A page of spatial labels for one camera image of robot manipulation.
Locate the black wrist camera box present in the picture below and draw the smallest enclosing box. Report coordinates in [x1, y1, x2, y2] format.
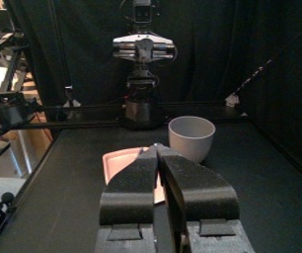
[131, 0, 155, 25]

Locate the black frame rail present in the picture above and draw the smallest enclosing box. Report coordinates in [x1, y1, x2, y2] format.
[38, 102, 249, 115]

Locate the black frame clamp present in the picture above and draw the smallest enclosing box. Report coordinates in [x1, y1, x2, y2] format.
[62, 85, 83, 111]

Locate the pink plate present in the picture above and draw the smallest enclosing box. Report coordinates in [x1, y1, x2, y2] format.
[102, 146, 167, 206]

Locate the white tag on frame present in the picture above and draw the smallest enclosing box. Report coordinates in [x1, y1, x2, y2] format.
[225, 92, 242, 109]

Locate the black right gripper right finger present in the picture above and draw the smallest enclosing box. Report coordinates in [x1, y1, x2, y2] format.
[155, 142, 255, 253]

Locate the black cloth curtain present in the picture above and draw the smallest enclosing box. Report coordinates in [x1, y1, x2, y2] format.
[3, 0, 302, 176]

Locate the black camera on frame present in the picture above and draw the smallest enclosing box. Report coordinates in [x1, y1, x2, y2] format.
[0, 91, 42, 128]

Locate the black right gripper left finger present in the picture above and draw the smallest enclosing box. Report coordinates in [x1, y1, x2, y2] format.
[94, 143, 160, 253]

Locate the grey bowl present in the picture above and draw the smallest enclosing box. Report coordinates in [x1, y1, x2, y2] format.
[167, 115, 218, 164]

